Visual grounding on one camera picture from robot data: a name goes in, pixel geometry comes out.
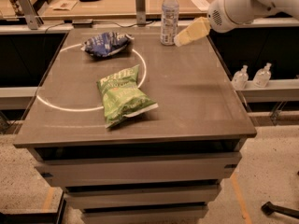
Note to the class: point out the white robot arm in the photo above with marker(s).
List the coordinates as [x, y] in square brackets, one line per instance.
[290, 7]

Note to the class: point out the hand sanitizer bottle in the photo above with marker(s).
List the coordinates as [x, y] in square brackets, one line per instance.
[240, 78]
[262, 76]

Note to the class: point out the white paper card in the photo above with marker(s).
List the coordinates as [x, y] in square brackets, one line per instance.
[202, 5]

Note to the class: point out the small booklet on desk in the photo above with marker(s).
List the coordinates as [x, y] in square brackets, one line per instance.
[64, 5]

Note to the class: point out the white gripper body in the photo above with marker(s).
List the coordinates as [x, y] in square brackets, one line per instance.
[224, 15]

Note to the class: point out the blue chip bag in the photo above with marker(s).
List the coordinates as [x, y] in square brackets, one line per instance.
[106, 44]

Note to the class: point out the green kettle chip bag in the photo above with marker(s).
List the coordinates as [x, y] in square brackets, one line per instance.
[121, 97]

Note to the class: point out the left metal bracket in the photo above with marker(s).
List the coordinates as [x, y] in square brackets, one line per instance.
[29, 14]

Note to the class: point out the clear blue plastic water bottle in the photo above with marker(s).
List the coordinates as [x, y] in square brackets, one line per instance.
[169, 21]

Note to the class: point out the right hand sanitizer bottle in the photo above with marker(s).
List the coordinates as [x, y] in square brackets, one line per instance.
[262, 76]

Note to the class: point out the left hand sanitizer bottle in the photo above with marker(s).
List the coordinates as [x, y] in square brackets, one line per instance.
[240, 78]

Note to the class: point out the metal bracket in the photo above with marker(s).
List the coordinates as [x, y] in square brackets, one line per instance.
[29, 14]
[140, 7]

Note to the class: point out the middle metal bracket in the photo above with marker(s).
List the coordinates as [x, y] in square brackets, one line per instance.
[140, 7]

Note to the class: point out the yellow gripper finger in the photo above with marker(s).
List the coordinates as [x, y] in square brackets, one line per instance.
[197, 29]

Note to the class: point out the black chair base leg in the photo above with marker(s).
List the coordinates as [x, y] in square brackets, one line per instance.
[269, 208]

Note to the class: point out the grey drawer cabinet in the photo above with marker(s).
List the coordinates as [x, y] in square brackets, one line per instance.
[164, 165]

